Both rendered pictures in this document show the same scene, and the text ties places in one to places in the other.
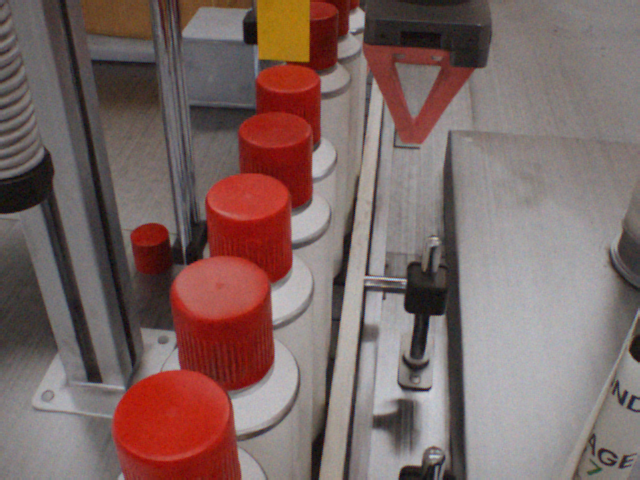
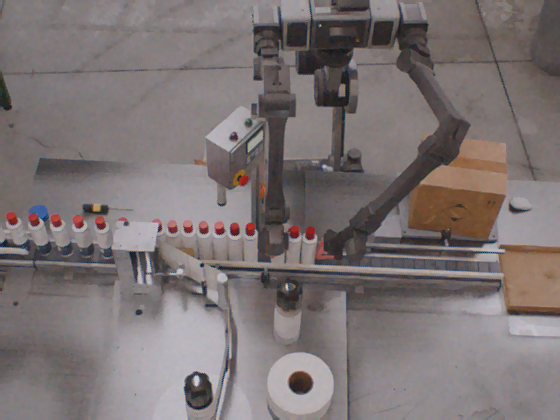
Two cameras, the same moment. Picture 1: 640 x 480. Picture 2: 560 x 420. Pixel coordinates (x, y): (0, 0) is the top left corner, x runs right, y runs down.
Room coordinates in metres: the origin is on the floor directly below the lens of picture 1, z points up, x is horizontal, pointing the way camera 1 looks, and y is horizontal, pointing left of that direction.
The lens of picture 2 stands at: (0.27, -1.50, 3.23)
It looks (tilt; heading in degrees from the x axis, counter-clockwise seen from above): 54 degrees down; 84
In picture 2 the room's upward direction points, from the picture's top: 3 degrees clockwise
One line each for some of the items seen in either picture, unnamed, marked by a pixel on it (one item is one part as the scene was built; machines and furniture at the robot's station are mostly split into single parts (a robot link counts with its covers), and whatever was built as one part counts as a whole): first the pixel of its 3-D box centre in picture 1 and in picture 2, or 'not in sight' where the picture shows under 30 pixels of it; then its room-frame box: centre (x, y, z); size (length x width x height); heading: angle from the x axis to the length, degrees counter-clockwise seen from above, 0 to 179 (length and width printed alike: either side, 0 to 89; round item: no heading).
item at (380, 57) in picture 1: (418, 65); not in sight; (0.41, -0.06, 1.06); 0.07 x 0.07 x 0.09; 84
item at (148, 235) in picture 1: (151, 247); not in sight; (0.49, 0.15, 0.85); 0.03 x 0.03 x 0.03
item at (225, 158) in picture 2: not in sight; (236, 148); (0.29, 0.10, 1.38); 0.17 x 0.10 x 0.19; 49
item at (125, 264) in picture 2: not in sight; (140, 256); (-0.04, -0.04, 1.01); 0.14 x 0.13 x 0.26; 174
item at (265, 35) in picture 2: not in sight; (266, 44); (0.41, 0.50, 1.45); 0.09 x 0.08 x 0.12; 0
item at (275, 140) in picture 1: (279, 300); (235, 243); (0.28, 0.02, 0.98); 0.05 x 0.05 x 0.20
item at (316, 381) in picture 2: not in sight; (299, 392); (0.46, -0.52, 0.95); 0.20 x 0.20 x 0.14
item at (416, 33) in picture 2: not in sight; (414, 41); (0.91, 0.50, 1.45); 0.09 x 0.08 x 0.12; 0
